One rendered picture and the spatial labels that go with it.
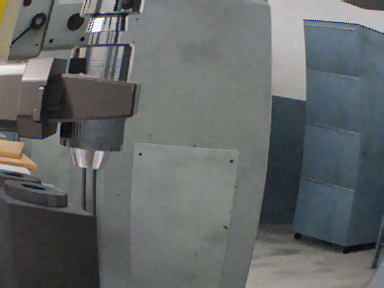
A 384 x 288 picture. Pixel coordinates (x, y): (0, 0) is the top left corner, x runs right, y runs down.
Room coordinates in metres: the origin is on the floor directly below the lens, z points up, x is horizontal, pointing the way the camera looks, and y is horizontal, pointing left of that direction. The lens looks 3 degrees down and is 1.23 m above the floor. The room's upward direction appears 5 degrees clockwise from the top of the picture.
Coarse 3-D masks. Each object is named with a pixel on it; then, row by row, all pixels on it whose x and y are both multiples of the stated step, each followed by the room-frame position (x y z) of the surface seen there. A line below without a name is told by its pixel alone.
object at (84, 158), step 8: (72, 152) 0.69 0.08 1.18; (80, 152) 0.68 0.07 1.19; (88, 152) 0.68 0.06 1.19; (96, 152) 0.68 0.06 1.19; (104, 152) 0.69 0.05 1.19; (72, 160) 0.69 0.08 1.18; (80, 160) 0.69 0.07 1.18; (88, 160) 0.68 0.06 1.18; (96, 160) 0.69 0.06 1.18; (104, 160) 0.69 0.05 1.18; (96, 168) 0.69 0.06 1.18
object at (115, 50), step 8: (72, 48) 0.69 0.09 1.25; (80, 48) 0.68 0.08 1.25; (88, 48) 0.68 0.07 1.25; (96, 48) 0.67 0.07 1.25; (104, 48) 0.67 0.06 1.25; (112, 48) 0.68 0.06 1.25; (120, 48) 0.68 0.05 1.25; (128, 48) 0.68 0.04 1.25; (72, 56) 0.69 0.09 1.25; (80, 56) 0.68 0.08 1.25; (88, 56) 0.67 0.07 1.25; (96, 56) 0.67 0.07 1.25; (104, 56) 0.67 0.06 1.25; (112, 56) 0.68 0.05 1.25; (120, 56) 0.68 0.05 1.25; (128, 56) 0.69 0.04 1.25
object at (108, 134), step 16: (80, 64) 0.68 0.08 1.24; (96, 64) 0.67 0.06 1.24; (112, 64) 0.68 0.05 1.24; (128, 64) 0.69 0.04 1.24; (128, 80) 0.69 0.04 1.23; (64, 128) 0.68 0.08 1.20; (80, 128) 0.67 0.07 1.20; (96, 128) 0.67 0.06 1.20; (112, 128) 0.68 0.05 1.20; (64, 144) 0.68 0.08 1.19; (80, 144) 0.67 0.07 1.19; (96, 144) 0.68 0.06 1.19; (112, 144) 0.68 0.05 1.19
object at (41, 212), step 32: (0, 192) 1.02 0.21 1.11; (32, 192) 0.99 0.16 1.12; (64, 192) 1.04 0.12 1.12; (0, 224) 0.99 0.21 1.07; (32, 224) 0.97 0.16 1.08; (64, 224) 0.99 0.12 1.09; (0, 256) 1.01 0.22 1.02; (32, 256) 0.97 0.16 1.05; (64, 256) 0.99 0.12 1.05; (96, 256) 1.01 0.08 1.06
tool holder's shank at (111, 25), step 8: (96, 16) 0.69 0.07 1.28; (104, 16) 0.68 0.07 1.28; (112, 16) 0.68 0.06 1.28; (120, 16) 0.69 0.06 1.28; (128, 16) 0.70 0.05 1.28; (88, 24) 0.69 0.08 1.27; (96, 24) 0.68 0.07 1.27; (104, 24) 0.68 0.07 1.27; (112, 24) 0.68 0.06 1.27; (120, 24) 0.69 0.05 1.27; (88, 32) 0.69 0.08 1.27; (96, 32) 0.69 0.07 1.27; (104, 32) 0.69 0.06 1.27; (112, 32) 0.69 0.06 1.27; (120, 32) 0.70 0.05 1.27; (96, 40) 0.69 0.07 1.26; (104, 40) 0.69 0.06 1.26; (112, 40) 0.69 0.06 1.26
